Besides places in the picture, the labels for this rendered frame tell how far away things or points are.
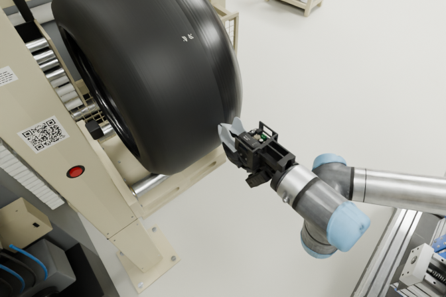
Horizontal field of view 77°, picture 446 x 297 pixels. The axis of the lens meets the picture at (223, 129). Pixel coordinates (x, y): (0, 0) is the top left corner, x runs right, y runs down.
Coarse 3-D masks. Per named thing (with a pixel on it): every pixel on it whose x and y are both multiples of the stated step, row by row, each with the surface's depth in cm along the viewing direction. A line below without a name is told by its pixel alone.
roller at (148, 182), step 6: (150, 174) 88; (156, 174) 88; (162, 174) 88; (144, 180) 86; (150, 180) 87; (156, 180) 87; (162, 180) 89; (132, 186) 85; (138, 186) 85; (144, 186) 86; (150, 186) 87; (138, 192) 85; (144, 192) 86
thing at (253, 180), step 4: (256, 172) 62; (260, 172) 56; (264, 172) 56; (248, 176) 66; (252, 176) 61; (256, 176) 59; (260, 176) 57; (264, 176) 56; (268, 176) 57; (248, 180) 64; (252, 180) 61; (256, 180) 60; (260, 180) 58; (264, 180) 56; (268, 180) 56; (248, 184) 65; (252, 184) 63; (256, 184) 61; (260, 184) 60
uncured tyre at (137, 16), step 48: (96, 0) 52; (144, 0) 54; (192, 0) 57; (96, 48) 52; (144, 48) 52; (192, 48) 56; (96, 96) 91; (144, 96) 53; (192, 96) 58; (240, 96) 67; (144, 144) 60; (192, 144) 64
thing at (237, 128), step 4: (236, 120) 62; (240, 120) 61; (220, 124) 66; (224, 124) 66; (228, 124) 66; (232, 124) 64; (236, 124) 63; (240, 124) 62; (228, 128) 65; (232, 128) 65; (236, 128) 64; (240, 128) 63; (244, 128) 62; (232, 132) 64; (236, 132) 64; (240, 132) 63; (232, 136) 65; (236, 136) 64
